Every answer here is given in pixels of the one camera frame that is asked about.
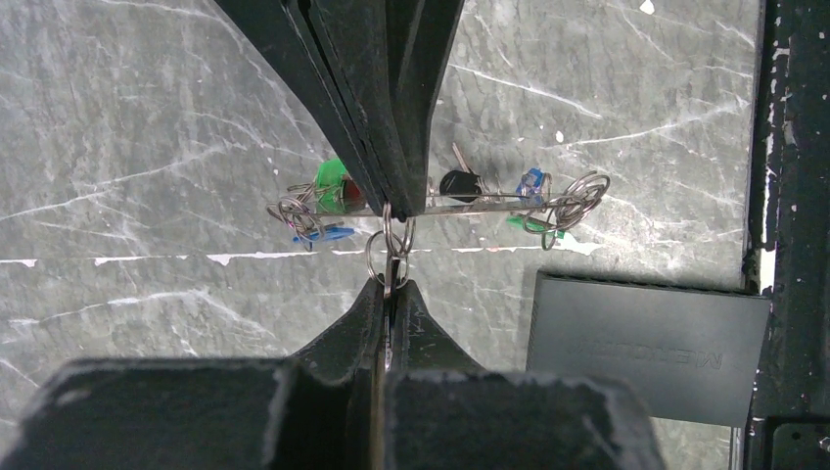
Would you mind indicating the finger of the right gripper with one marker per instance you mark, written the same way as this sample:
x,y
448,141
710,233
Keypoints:
x,y
420,35

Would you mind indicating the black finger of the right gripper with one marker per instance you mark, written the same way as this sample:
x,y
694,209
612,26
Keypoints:
x,y
292,39

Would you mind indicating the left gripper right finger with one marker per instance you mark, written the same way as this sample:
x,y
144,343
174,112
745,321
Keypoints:
x,y
443,411

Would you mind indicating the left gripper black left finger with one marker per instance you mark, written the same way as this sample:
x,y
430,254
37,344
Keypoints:
x,y
309,410

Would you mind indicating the black flat box left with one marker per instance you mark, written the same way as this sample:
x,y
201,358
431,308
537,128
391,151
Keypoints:
x,y
690,355

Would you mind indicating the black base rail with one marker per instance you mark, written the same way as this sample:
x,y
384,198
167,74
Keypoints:
x,y
787,254

